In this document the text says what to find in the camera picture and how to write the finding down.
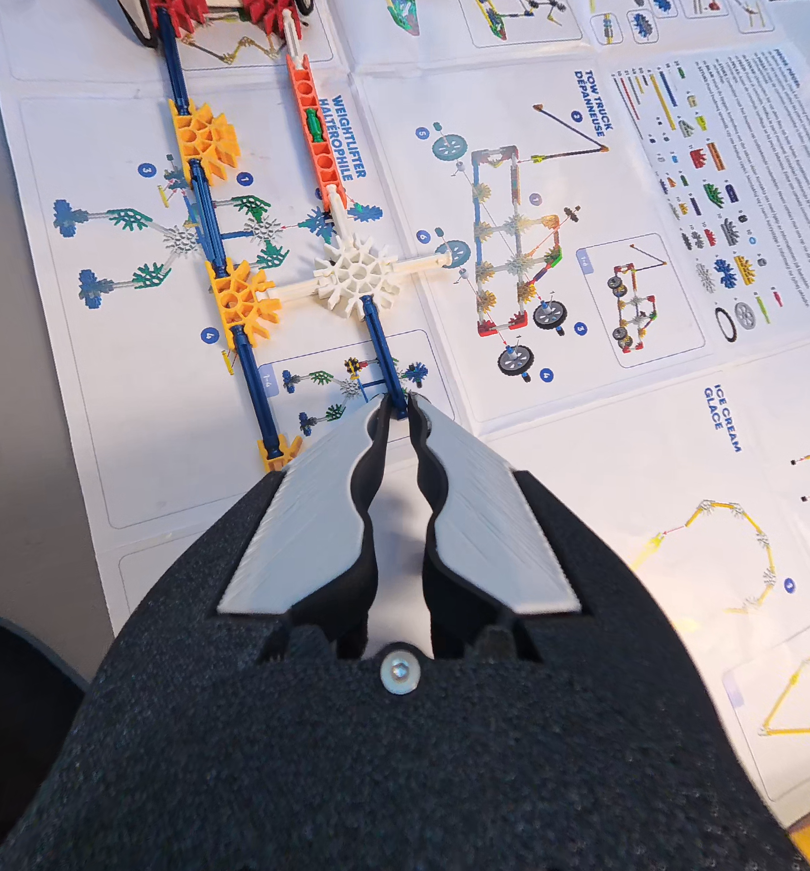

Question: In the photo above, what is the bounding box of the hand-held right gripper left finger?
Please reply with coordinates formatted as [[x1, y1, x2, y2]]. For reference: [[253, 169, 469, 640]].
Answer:
[[216, 395, 393, 656]]

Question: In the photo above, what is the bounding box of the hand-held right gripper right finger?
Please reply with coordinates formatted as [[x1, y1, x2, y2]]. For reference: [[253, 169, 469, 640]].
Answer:
[[407, 393, 583, 657]]

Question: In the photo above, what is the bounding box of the red toy connector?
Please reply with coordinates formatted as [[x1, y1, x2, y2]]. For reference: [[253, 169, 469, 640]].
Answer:
[[147, 0, 210, 38], [251, 0, 305, 42]]

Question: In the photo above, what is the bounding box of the blue toy rod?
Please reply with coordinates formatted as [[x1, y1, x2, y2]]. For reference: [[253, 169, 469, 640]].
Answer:
[[363, 299, 409, 417], [188, 160, 232, 269], [233, 325, 285, 458], [156, 10, 191, 113]]

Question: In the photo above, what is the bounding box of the yellow toy connector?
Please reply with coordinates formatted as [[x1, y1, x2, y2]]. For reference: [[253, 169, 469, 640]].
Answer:
[[168, 101, 242, 185], [204, 259, 283, 348], [258, 432, 304, 474]]

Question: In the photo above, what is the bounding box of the orange toy bar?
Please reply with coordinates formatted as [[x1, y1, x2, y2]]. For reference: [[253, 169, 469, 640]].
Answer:
[[285, 53, 350, 208]]

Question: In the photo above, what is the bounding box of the white snowflake connector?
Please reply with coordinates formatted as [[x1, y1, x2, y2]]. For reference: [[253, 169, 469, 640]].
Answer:
[[313, 233, 400, 317]]

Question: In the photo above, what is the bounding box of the white instruction sheet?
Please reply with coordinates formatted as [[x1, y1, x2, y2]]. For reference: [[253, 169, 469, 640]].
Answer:
[[0, 0, 810, 827]]

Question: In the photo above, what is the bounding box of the dark rounded object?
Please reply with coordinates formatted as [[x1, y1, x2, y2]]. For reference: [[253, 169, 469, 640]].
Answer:
[[0, 609, 93, 871]]

